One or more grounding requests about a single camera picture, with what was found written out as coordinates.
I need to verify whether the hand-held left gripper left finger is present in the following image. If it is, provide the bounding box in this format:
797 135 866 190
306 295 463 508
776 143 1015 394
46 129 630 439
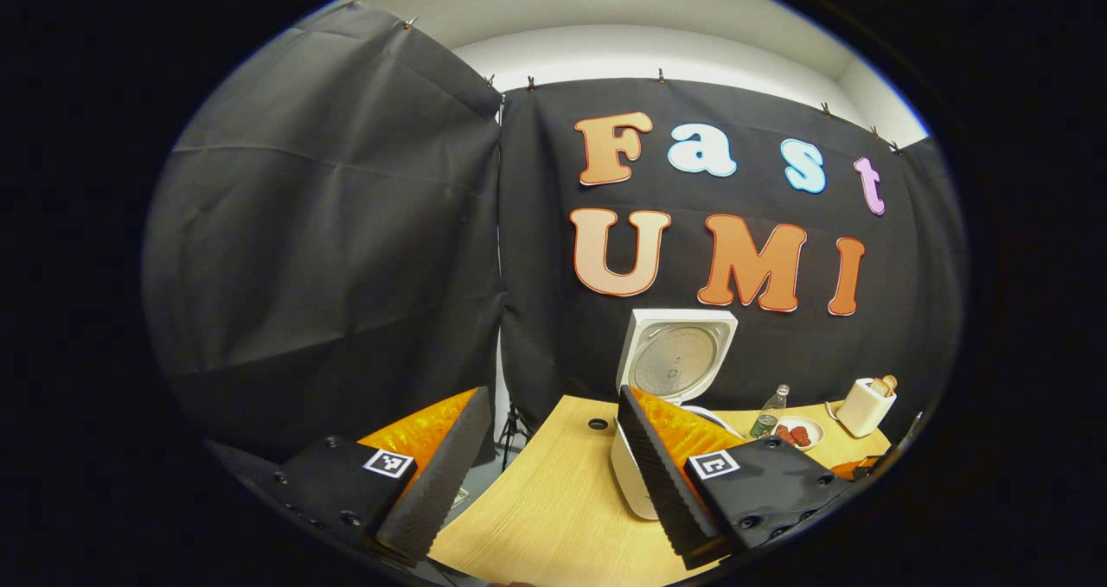
259 386 491 568

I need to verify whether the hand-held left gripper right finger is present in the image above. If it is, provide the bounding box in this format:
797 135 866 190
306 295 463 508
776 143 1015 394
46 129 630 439
617 386 866 571

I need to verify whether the white rice cooker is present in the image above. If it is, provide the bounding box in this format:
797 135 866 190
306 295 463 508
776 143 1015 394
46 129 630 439
611 309 745 520

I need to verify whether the white toaster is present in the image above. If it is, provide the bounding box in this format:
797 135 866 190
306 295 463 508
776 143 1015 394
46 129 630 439
835 378 897 438

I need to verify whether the white round plate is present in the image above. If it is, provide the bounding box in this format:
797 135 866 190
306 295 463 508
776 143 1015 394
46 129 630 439
772 416 824 452

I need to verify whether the black tripod stand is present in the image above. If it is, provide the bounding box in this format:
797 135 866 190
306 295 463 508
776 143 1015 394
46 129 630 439
496 401 530 473

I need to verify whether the clear plastic water bottle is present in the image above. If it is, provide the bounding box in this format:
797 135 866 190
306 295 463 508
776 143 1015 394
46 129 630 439
749 385 790 439

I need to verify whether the black backdrop cloth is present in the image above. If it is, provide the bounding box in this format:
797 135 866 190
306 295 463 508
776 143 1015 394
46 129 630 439
143 1 967 467

